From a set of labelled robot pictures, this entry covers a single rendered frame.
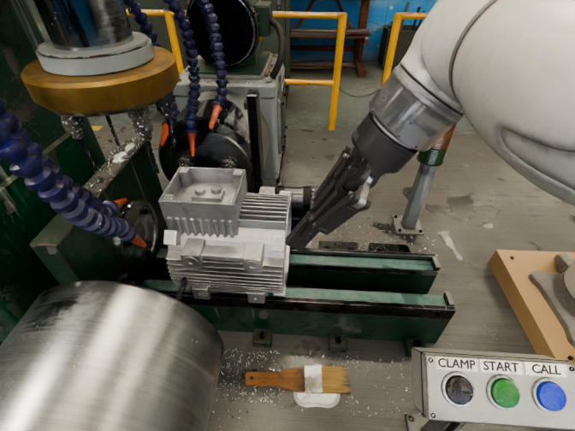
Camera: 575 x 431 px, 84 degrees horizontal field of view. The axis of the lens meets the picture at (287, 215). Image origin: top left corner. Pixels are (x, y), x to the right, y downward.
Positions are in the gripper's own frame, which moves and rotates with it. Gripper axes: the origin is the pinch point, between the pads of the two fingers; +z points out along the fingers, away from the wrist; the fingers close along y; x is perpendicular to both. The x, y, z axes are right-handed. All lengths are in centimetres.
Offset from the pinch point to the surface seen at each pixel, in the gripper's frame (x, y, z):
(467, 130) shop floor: 195, -270, 15
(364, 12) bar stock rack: 84, -482, 1
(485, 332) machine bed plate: 51, -2, 6
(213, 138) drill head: -18.8, -26.8, 9.0
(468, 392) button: 18.0, 21.1, -6.6
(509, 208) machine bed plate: 72, -46, -6
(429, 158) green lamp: 28.8, -33.3, -10.1
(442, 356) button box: 15.4, 17.8, -6.6
